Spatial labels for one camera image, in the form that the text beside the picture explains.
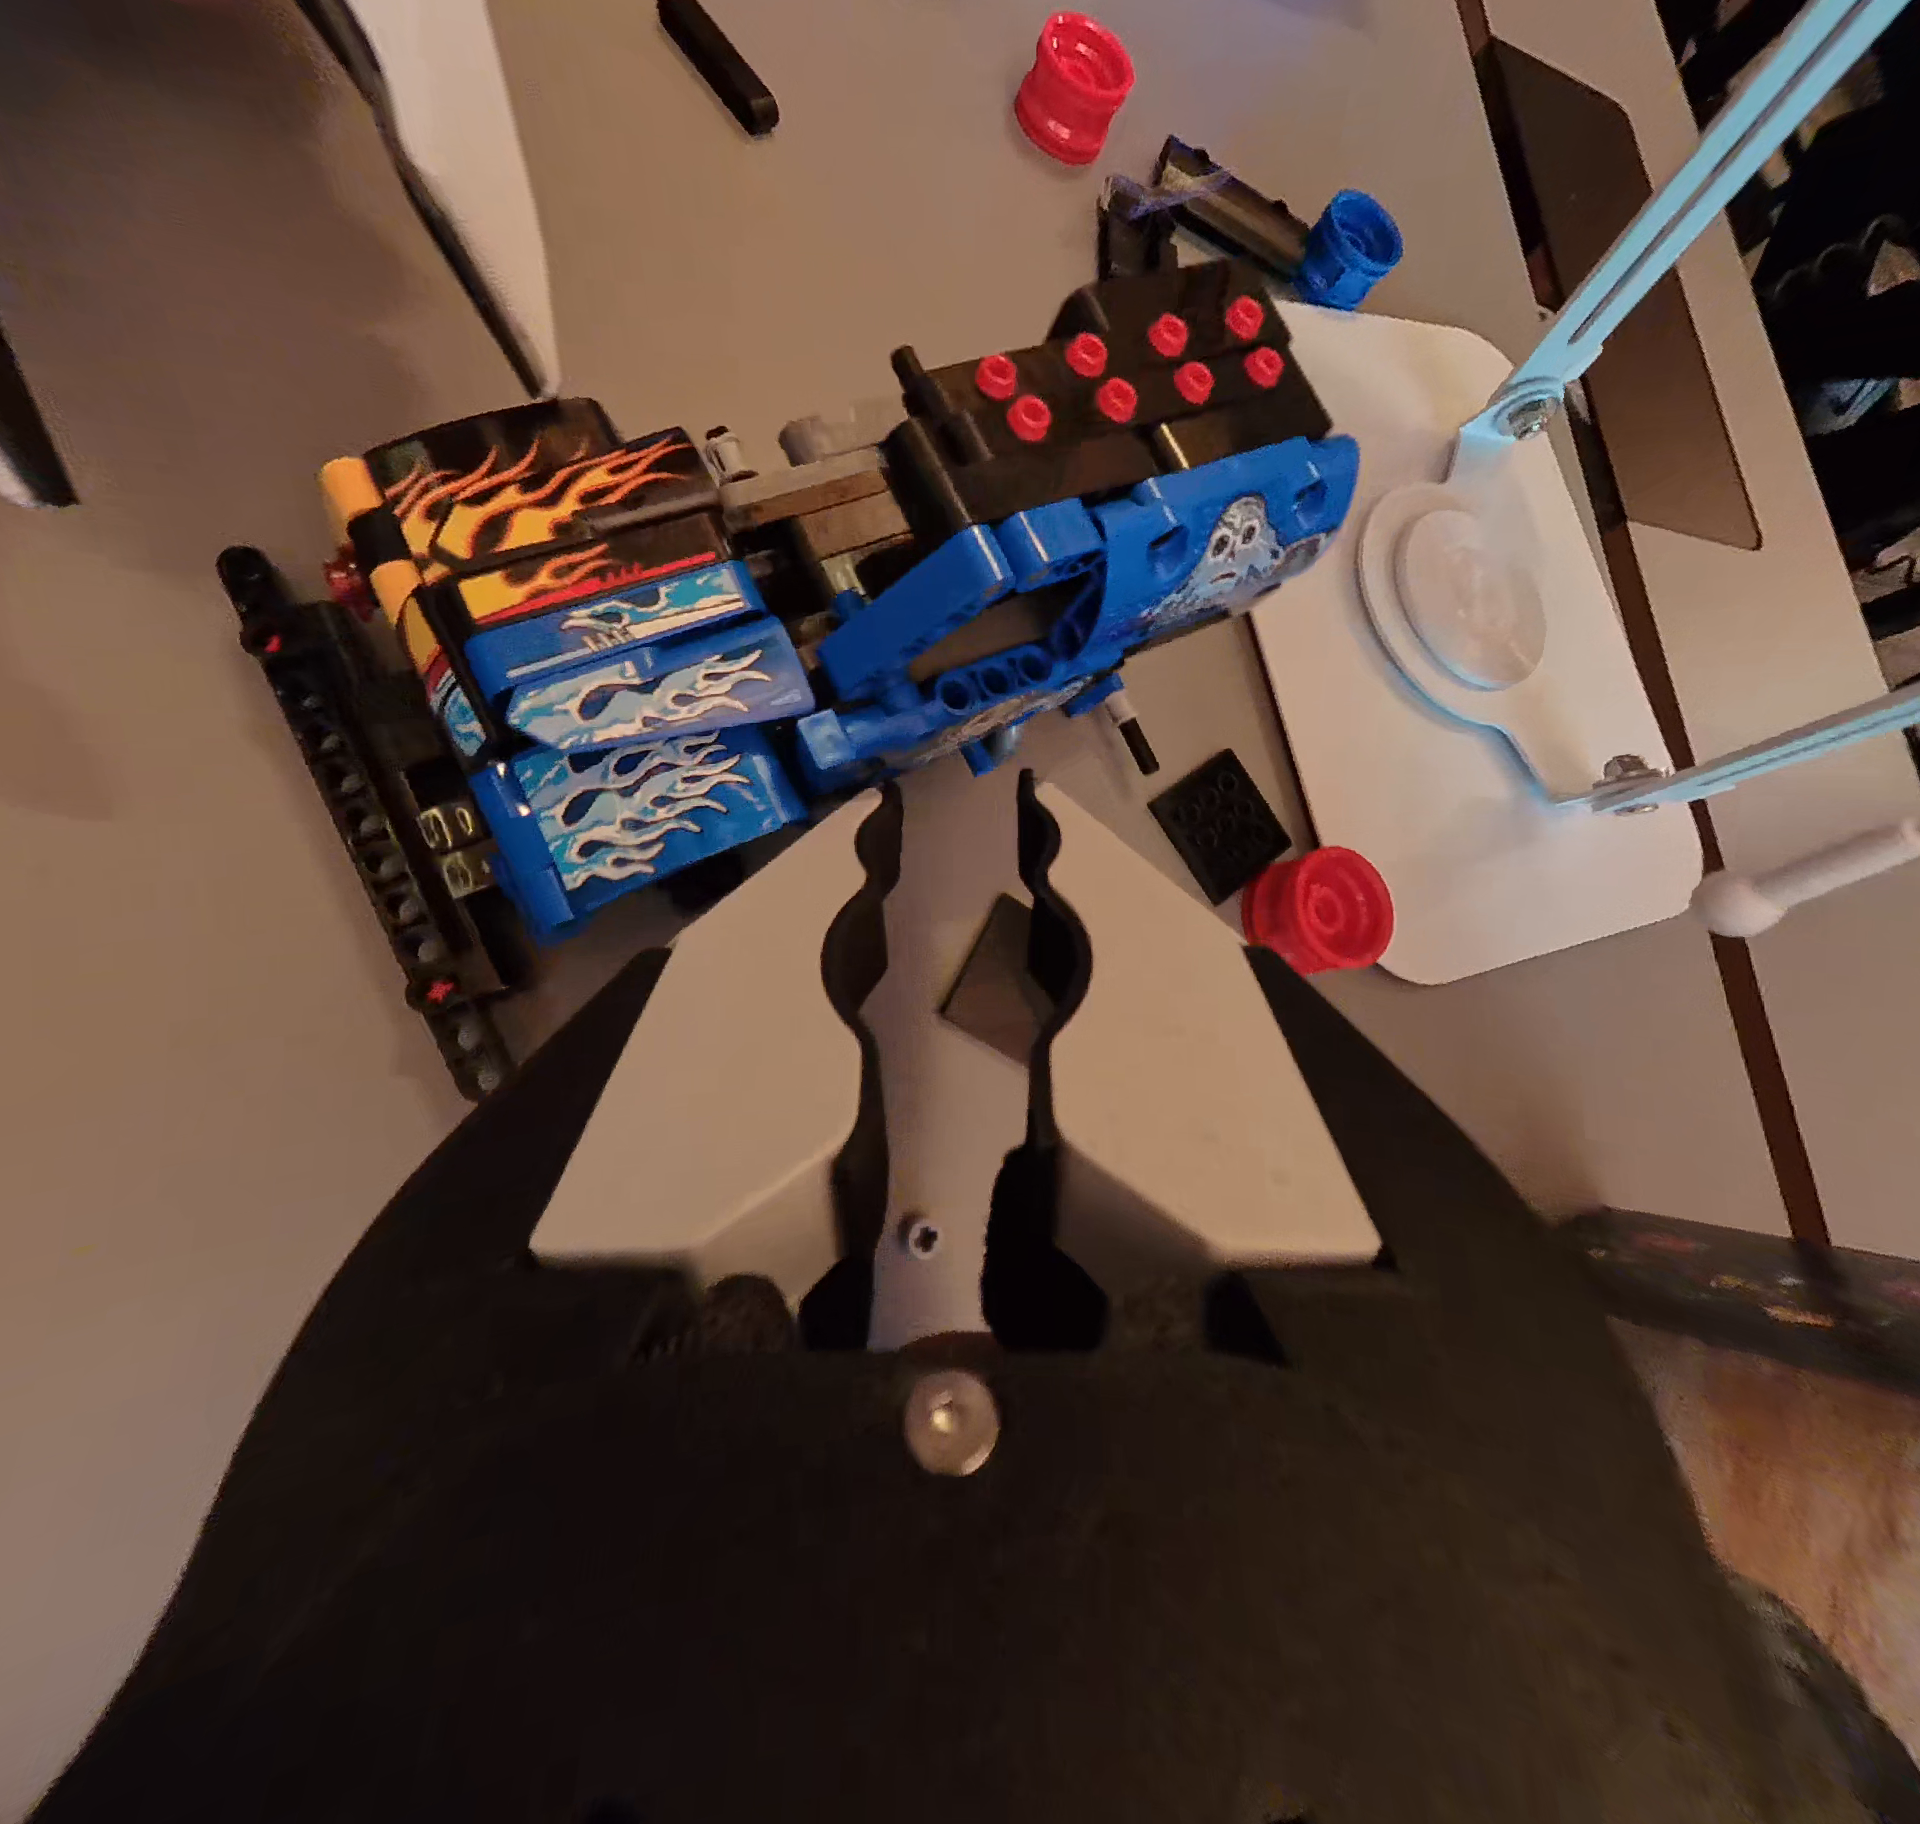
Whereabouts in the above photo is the blue skull side panel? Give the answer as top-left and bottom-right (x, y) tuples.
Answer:
(1101, 436), (1365, 657)

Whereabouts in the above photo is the clear round suction cup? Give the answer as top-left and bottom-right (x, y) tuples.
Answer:
(1394, 504), (1550, 692)

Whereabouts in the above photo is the blue flame toy brick truck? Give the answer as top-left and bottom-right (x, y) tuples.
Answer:
(215, 264), (1365, 1107)

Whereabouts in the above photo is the red toy wheel rim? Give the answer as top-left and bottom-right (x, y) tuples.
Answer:
(1241, 848), (1397, 975)
(1011, 10), (1139, 165)

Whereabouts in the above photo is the black square studded plate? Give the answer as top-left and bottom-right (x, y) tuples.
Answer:
(1147, 749), (1294, 909)

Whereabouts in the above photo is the small white plastic object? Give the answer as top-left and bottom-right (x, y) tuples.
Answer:
(1694, 819), (1920, 939)

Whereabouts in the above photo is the black holed brick plate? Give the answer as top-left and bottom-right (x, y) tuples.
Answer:
(1099, 178), (1187, 282)

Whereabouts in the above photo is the short black beam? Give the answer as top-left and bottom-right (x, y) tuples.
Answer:
(656, 0), (782, 138)

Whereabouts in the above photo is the dark toy set box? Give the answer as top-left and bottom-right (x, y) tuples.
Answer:
(1561, 1208), (1920, 1824)

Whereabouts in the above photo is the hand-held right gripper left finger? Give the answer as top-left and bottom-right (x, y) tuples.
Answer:
(525, 780), (908, 1352)

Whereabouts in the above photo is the blue toy wheel rim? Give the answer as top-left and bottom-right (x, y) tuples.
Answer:
(1292, 190), (1406, 312)

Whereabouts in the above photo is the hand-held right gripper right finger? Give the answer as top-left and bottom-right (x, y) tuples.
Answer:
(980, 768), (1385, 1352)

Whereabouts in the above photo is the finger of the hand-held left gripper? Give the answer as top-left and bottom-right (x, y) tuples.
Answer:
(0, 310), (79, 510)
(246, 0), (563, 402)

